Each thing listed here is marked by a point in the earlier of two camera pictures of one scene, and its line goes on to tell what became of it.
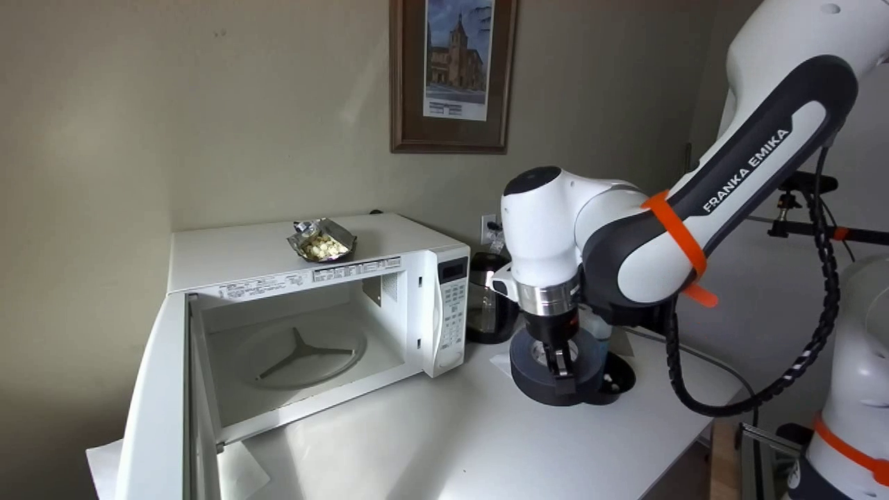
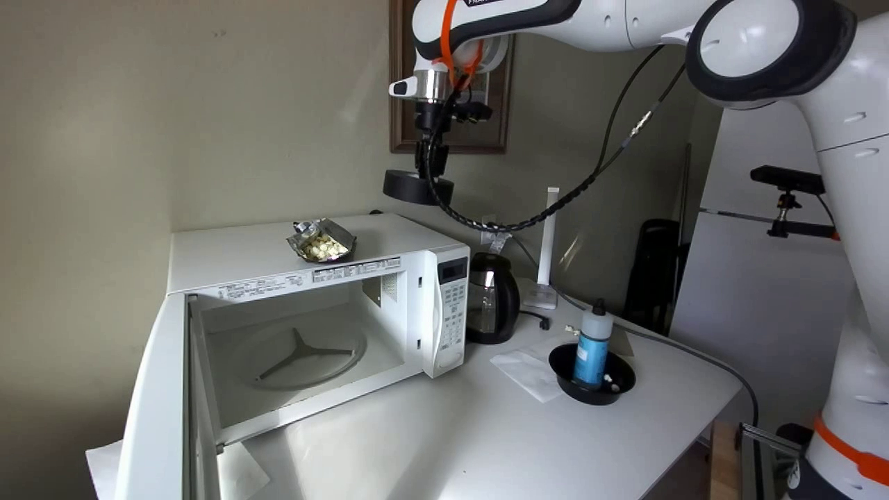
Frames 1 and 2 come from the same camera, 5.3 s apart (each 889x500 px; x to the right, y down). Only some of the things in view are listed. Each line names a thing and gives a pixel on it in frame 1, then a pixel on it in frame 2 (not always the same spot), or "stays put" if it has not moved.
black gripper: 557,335 -> 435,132
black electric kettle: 490,316 stays put
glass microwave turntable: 303,356 stays put
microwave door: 171,441 stays put
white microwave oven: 279,339 stays put
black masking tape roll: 535,375 -> 406,184
